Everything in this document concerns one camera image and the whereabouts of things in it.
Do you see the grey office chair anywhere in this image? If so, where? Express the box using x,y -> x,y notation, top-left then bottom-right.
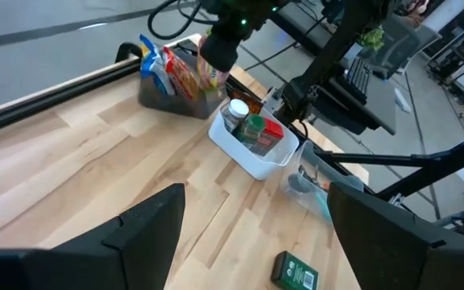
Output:
360,10 -> 437,80

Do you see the green plant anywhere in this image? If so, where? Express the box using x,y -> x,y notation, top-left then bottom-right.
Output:
356,27 -> 387,52

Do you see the clear plastic bin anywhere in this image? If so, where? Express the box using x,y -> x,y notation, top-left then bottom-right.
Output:
279,139 -> 367,223

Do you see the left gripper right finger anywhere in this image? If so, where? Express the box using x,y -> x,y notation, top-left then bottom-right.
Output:
327,181 -> 464,290

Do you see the red ramen noodle packet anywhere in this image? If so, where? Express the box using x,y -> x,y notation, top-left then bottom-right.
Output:
162,45 -> 201,102

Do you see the yellow ramen noodle packet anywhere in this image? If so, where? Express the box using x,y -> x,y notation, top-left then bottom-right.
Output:
197,35 -> 230,97

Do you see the green spice tin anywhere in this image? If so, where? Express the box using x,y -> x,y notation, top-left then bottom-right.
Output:
270,250 -> 321,290

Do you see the glossy black spoon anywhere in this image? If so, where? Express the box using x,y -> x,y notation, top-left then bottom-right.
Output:
287,172 -> 316,195

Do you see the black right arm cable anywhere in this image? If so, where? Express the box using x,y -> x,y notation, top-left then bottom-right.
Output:
146,0 -> 221,41

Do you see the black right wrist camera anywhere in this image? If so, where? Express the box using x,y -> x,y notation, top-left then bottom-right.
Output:
198,31 -> 242,74

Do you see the red smoked paprika tin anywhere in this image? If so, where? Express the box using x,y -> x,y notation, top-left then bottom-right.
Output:
251,117 -> 285,157

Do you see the black desk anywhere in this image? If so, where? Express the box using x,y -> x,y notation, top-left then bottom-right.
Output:
271,0 -> 398,137

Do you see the spice jar with white lid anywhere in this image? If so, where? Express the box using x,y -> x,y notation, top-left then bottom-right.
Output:
221,97 -> 251,134

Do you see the black keyboard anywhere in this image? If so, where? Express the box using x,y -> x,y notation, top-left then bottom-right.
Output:
343,57 -> 373,106

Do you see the brown snack packet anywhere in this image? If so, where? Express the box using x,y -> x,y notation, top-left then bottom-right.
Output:
228,89 -> 265,115

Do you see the spice jar with green lid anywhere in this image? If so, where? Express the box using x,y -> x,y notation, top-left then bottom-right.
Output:
234,114 -> 267,147

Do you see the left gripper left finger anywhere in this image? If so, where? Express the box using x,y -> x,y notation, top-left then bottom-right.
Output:
0,183 -> 187,290

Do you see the dark grey translucent bin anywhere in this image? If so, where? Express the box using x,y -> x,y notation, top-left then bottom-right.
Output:
137,48 -> 228,120

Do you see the white plastic bin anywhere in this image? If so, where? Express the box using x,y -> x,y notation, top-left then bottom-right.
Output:
207,97 -> 300,181

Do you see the blue and white snack packet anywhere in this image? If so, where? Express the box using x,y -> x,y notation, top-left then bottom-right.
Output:
138,33 -> 173,97

